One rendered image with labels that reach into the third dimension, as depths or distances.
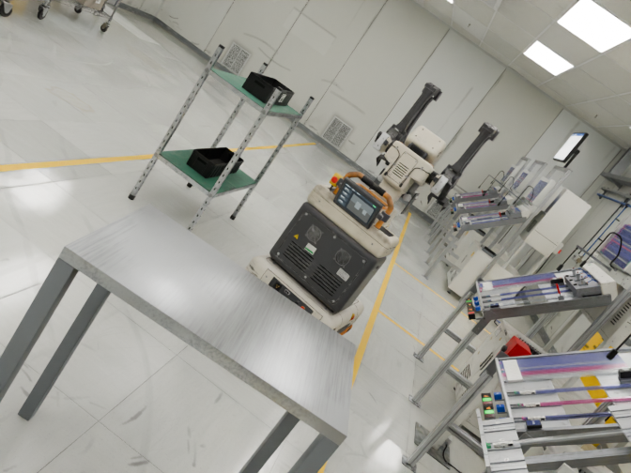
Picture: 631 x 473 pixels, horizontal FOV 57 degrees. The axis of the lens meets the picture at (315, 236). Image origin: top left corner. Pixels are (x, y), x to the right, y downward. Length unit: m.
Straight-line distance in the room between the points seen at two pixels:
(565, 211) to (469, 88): 4.51
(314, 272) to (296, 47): 8.33
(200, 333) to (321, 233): 2.03
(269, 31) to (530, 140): 5.13
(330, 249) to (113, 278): 2.07
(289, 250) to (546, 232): 4.14
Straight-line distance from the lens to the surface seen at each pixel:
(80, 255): 1.26
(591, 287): 3.71
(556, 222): 6.89
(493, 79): 10.89
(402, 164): 3.43
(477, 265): 6.88
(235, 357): 1.23
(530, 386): 2.64
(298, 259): 3.26
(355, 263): 3.14
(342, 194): 3.11
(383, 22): 11.03
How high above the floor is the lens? 1.40
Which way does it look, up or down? 15 degrees down
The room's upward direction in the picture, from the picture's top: 36 degrees clockwise
